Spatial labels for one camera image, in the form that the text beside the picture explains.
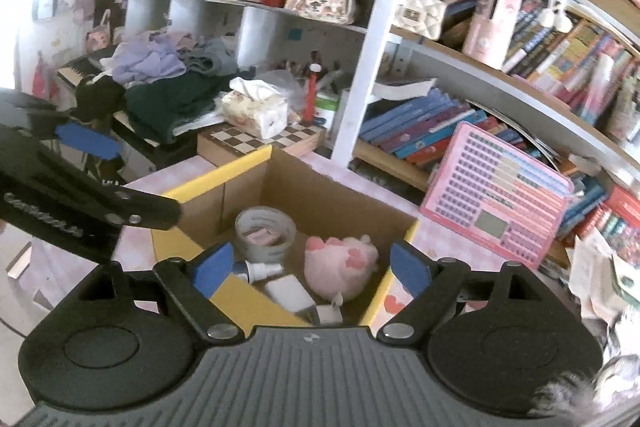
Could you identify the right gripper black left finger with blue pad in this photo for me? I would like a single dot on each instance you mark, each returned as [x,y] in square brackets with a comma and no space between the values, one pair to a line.
[190,284]

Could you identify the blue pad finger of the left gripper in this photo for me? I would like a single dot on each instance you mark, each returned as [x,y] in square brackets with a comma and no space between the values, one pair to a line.
[87,141]

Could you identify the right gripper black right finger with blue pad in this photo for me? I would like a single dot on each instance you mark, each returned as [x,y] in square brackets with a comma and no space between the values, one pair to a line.
[434,286]

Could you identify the white blue spray bottle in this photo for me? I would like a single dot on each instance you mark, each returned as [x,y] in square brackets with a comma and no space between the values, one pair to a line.
[253,272]

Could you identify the large white wall charger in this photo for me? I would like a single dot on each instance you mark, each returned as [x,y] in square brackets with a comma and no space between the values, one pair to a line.
[288,293]

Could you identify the small white charger cube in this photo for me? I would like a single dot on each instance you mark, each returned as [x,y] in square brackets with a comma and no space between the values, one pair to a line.
[328,315]

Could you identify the grey tape roll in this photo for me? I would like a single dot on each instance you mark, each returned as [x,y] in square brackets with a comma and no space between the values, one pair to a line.
[264,234]

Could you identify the pile of clothes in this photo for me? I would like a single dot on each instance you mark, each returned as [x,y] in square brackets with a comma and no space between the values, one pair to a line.
[163,81]

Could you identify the pink plush toy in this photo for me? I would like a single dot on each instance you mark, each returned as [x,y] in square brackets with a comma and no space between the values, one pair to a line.
[339,267]

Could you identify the pink learning keyboard toy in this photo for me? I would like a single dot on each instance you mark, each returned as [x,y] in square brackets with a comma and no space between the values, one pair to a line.
[497,196]

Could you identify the yellow cardboard box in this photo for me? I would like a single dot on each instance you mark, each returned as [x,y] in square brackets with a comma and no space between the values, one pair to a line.
[317,203]

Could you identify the checkered chess board box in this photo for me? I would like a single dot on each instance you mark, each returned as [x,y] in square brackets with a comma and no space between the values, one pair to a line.
[224,143]

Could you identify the row of blue books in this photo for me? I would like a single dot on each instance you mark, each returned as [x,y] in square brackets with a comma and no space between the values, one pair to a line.
[412,129]

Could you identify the tissue pack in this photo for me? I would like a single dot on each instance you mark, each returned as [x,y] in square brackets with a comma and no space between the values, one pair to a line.
[255,107]

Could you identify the pile of papers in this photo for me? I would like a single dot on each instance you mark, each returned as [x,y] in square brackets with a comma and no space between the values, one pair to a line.
[604,284]

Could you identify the red books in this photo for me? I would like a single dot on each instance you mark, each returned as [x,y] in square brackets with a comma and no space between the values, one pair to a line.
[617,221]

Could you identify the white quilted pearl handbag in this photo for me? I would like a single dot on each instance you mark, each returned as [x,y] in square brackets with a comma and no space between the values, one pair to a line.
[420,17]

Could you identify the pink cylinder box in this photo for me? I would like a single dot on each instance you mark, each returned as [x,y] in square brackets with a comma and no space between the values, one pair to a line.
[491,30]

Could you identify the white shelf post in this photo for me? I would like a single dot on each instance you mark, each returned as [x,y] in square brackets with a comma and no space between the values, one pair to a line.
[372,51]

